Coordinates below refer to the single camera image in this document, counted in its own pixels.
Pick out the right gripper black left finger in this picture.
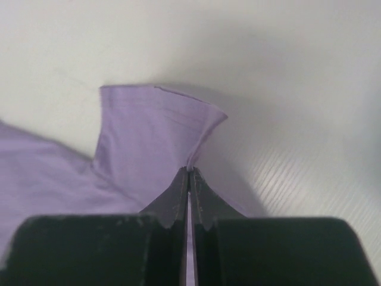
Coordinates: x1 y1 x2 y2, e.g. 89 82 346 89
1 168 188 285

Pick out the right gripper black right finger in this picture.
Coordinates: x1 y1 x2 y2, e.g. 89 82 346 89
189 169 378 285

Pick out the purple t shirt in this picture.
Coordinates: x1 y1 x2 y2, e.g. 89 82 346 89
1 84 266 252

